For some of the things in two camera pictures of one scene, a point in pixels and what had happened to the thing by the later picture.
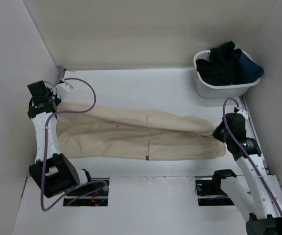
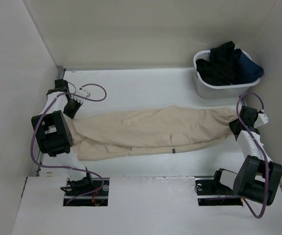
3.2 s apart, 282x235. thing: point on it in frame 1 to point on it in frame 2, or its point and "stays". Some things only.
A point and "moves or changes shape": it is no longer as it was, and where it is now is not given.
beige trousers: x=90 y=132 moves or changes shape
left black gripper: x=58 y=100 to x=72 y=114
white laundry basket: x=209 y=91 stays
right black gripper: x=216 y=132 to x=231 y=123
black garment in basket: x=222 y=68 stays
